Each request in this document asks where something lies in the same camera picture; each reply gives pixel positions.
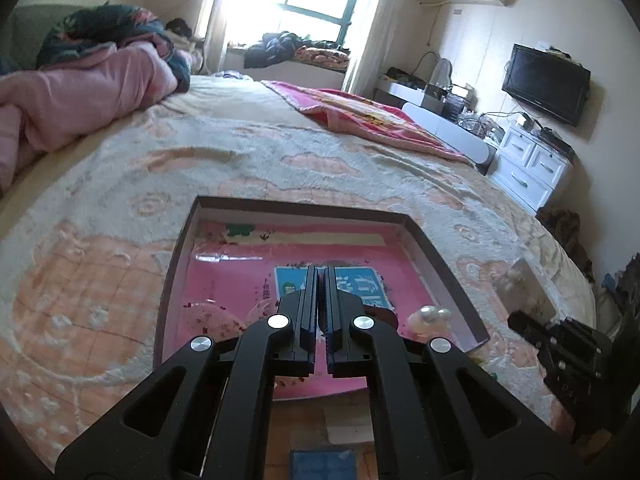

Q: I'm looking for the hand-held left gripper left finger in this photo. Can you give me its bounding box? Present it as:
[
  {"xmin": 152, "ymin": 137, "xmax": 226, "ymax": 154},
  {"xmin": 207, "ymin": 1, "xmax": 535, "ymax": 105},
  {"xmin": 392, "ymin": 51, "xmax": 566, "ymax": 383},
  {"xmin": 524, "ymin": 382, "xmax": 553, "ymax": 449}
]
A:
[{"xmin": 55, "ymin": 265, "xmax": 318, "ymax": 480}]

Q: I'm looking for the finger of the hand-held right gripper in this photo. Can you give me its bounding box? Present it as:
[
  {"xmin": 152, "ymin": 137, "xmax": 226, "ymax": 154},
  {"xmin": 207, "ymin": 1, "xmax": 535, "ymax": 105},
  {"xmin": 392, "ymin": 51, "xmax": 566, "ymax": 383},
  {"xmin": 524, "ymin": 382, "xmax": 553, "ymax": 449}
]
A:
[{"xmin": 508, "ymin": 310, "xmax": 552, "ymax": 357}]

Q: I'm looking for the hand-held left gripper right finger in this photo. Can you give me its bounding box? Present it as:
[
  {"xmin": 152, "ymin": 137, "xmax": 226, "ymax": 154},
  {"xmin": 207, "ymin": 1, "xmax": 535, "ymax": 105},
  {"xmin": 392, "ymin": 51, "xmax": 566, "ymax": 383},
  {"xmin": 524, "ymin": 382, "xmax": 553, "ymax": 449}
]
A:
[{"xmin": 325, "ymin": 265, "xmax": 591, "ymax": 480}]

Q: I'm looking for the clear plastic bag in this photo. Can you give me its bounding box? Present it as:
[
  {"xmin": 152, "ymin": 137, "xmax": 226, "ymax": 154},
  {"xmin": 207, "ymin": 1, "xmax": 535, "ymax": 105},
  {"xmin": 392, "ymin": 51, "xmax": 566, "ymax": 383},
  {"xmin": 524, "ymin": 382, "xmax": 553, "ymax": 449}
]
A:
[{"xmin": 492, "ymin": 257, "xmax": 557, "ymax": 322}]

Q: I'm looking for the shallow grey cardboard box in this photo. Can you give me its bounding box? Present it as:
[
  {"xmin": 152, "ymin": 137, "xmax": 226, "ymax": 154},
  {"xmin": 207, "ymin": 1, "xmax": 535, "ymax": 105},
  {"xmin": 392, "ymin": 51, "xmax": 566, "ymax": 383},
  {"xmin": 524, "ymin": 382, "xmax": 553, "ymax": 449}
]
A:
[{"xmin": 152, "ymin": 195, "xmax": 491, "ymax": 403}]

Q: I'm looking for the pearl hair clip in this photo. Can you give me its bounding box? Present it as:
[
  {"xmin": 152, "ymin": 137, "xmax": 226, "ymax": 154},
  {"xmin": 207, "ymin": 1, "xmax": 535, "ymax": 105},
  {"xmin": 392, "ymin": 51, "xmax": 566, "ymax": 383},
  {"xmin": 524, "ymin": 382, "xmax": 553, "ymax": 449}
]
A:
[{"xmin": 407, "ymin": 305, "xmax": 453, "ymax": 337}]

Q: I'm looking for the white drawer cabinet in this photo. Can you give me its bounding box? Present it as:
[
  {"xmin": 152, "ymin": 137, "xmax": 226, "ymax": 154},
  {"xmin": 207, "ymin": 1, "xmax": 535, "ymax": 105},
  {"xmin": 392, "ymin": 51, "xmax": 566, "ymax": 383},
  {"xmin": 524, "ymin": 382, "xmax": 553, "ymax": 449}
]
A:
[{"xmin": 487, "ymin": 125, "xmax": 573, "ymax": 213}]

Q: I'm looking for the black set-top box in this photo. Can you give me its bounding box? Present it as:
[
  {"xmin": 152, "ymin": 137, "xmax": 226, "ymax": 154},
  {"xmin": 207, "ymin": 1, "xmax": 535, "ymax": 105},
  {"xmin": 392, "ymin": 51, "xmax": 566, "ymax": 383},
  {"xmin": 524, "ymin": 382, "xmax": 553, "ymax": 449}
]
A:
[{"xmin": 537, "ymin": 130, "xmax": 576, "ymax": 159}]

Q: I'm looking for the pink printed blanket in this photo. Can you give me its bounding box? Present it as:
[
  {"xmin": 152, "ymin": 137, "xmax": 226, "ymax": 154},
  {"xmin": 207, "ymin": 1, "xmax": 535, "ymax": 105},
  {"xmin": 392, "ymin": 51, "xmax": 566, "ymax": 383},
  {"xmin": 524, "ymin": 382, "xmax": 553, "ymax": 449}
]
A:
[{"xmin": 262, "ymin": 80, "xmax": 476, "ymax": 163}]

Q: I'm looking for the white desk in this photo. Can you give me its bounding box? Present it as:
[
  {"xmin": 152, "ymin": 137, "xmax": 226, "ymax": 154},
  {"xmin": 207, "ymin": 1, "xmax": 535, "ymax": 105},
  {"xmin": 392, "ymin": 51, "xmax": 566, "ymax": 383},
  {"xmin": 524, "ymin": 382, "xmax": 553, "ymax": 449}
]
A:
[{"xmin": 375, "ymin": 80, "xmax": 498, "ymax": 176}]

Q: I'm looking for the black television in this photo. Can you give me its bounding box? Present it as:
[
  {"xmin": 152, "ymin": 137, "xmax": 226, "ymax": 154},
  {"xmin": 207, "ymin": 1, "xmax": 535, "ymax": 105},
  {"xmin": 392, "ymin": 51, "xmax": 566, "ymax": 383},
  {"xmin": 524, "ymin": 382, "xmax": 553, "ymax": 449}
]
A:
[{"xmin": 501, "ymin": 44, "xmax": 592, "ymax": 128}]

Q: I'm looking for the floral cushion blanket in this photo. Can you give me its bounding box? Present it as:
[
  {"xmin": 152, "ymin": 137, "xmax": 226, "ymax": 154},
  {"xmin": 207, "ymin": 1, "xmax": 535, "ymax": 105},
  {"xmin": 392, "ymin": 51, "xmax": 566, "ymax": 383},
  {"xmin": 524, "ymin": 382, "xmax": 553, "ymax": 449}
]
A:
[{"xmin": 295, "ymin": 46, "xmax": 351, "ymax": 67}]

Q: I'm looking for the desk mirror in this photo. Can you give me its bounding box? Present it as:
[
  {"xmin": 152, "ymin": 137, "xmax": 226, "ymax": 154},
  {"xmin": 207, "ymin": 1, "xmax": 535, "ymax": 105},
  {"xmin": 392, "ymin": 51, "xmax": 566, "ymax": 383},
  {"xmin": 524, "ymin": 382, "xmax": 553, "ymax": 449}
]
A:
[{"xmin": 430, "ymin": 57, "xmax": 454, "ymax": 89}]

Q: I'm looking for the dark jacket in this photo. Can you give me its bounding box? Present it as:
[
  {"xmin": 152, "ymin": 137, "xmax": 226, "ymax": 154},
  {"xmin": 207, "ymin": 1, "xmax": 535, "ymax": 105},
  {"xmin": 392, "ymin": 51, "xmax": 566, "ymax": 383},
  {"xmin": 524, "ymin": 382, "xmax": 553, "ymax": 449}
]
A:
[{"xmin": 245, "ymin": 31, "xmax": 307, "ymax": 68}]

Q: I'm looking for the white curtain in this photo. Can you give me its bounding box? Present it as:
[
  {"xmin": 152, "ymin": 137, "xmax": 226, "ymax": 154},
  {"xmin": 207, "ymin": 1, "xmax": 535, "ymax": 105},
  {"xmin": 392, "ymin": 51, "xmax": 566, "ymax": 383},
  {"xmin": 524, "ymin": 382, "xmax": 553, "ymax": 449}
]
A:
[
  {"xmin": 197, "ymin": 0, "xmax": 251, "ymax": 73},
  {"xmin": 342, "ymin": 0, "xmax": 421, "ymax": 96}
]

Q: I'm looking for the pink floral quilt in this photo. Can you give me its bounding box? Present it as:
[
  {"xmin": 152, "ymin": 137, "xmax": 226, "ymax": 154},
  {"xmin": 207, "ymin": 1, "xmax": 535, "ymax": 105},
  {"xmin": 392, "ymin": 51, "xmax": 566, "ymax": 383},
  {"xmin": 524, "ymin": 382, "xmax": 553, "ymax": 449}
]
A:
[{"xmin": 0, "ymin": 4, "xmax": 201, "ymax": 196}]

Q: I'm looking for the small dark cloth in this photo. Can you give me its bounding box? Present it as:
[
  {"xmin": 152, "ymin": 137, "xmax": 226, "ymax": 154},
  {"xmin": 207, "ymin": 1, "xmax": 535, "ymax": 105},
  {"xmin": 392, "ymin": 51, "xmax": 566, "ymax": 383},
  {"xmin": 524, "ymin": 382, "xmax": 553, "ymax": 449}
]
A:
[{"xmin": 166, "ymin": 17, "xmax": 194, "ymax": 39}]

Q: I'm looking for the grey padded headboard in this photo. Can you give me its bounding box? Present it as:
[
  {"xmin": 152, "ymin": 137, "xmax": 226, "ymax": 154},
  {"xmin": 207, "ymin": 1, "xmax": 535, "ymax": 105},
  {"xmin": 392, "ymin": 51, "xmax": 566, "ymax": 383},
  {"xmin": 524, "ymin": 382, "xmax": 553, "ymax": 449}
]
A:
[{"xmin": 0, "ymin": 4, "xmax": 96, "ymax": 73}]

